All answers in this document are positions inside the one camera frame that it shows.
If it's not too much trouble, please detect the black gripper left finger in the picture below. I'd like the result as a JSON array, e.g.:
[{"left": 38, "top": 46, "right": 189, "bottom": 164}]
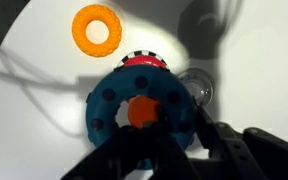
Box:
[{"left": 60, "top": 108, "right": 202, "bottom": 180}]

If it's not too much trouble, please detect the clear glass cup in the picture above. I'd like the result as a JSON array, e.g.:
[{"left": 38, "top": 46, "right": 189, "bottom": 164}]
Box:
[{"left": 177, "top": 68, "right": 216, "bottom": 108}]

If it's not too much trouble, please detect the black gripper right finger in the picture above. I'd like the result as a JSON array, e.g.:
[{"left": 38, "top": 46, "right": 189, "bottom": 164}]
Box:
[{"left": 193, "top": 98, "right": 288, "bottom": 180}]

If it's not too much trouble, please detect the orange yellow bumpy ring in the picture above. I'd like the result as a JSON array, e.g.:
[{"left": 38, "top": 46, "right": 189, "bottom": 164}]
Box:
[{"left": 71, "top": 3, "right": 123, "bottom": 58}]

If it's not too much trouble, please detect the blue ring with dark dots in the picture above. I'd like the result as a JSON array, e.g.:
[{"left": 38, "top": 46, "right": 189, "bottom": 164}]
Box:
[{"left": 84, "top": 64, "right": 198, "bottom": 171}]

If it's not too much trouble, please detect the red ring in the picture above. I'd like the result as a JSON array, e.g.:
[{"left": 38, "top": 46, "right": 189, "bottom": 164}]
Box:
[{"left": 123, "top": 55, "right": 169, "bottom": 70}]

